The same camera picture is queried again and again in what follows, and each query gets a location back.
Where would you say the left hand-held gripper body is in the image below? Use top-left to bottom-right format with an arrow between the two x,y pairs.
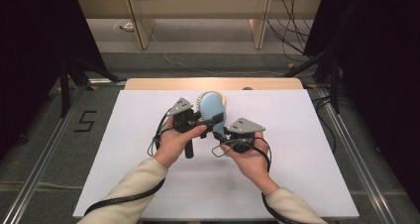
165,97 -> 209,160

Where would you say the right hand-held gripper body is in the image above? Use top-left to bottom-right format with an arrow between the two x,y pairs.
226,117 -> 266,154

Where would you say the light blue hairbrush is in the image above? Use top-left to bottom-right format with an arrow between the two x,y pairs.
195,90 -> 230,142

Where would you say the person's left hand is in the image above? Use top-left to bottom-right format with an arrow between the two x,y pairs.
152,115 -> 208,169

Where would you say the person's right hand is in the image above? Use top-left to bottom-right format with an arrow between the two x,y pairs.
220,131 -> 273,184

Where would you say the light wooden table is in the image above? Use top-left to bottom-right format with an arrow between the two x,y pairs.
124,77 -> 304,91

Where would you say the white board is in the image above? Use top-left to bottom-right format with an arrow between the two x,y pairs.
72,89 -> 361,220

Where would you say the black metal stand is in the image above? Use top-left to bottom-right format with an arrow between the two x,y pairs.
58,54 -> 127,119
283,47 -> 342,115

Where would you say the light wooden desk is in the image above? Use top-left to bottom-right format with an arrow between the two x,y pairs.
74,0 -> 325,51

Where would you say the white round floor outlet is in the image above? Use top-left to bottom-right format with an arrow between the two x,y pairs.
113,20 -> 136,34

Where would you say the black curtain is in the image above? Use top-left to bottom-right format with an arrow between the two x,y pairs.
0,0 -> 109,161
302,0 -> 420,213

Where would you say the grey wire loop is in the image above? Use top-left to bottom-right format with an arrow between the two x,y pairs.
147,124 -> 173,159
210,139 -> 244,159

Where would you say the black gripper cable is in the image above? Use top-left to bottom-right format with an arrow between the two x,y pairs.
83,108 -> 172,217
251,136 -> 300,224

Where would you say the white floor cable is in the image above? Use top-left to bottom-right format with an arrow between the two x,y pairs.
150,32 -> 316,78

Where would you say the bundle of black cables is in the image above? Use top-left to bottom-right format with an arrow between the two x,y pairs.
265,0 -> 324,63

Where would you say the aluminium floor rail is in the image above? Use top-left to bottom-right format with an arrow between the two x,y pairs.
0,85 -> 89,224
314,87 -> 398,224

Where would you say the pale floor cable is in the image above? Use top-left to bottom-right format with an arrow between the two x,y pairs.
0,179 -> 84,190

